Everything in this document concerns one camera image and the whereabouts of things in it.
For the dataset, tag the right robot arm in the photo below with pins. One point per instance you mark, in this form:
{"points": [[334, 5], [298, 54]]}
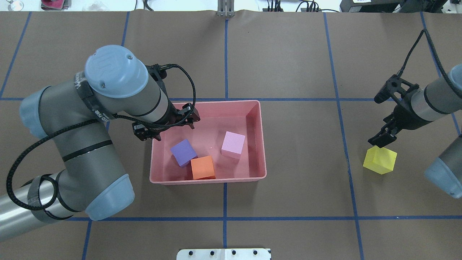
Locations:
{"points": [[417, 107]]}

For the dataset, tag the pink cloth item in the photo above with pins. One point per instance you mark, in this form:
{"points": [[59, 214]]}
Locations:
{"points": [[55, 4]]}

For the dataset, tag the orange foam block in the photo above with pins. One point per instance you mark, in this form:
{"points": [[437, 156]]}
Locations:
{"points": [[203, 168]]}

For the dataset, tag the pink plastic bin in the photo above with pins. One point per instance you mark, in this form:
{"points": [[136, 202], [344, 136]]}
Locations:
{"points": [[217, 117]]}

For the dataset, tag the white camera mast with base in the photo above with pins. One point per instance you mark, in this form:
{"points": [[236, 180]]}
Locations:
{"points": [[225, 254]]}

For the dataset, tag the aluminium frame post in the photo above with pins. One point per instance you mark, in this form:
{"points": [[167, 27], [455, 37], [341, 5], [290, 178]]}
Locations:
{"points": [[225, 8]]}

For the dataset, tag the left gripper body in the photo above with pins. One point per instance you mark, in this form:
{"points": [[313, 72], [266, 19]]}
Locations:
{"points": [[172, 118]]}

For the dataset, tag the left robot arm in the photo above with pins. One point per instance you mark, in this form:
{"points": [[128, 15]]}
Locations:
{"points": [[113, 85]]}

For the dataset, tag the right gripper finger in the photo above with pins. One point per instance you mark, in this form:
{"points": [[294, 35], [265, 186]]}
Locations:
{"points": [[386, 137], [373, 140]]}

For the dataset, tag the purple foam block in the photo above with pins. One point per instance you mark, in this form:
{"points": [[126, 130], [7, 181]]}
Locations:
{"points": [[183, 153]]}

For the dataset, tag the pink foam block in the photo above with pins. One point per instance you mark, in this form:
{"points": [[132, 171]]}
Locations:
{"points": [[233, 145]]}

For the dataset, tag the yellow foam block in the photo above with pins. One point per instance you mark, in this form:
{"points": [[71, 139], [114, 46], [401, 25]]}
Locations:
{"points": [[380, 160]]}

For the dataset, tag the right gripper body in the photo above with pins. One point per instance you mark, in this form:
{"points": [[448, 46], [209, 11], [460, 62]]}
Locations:
{"points": [[408, 117]]}

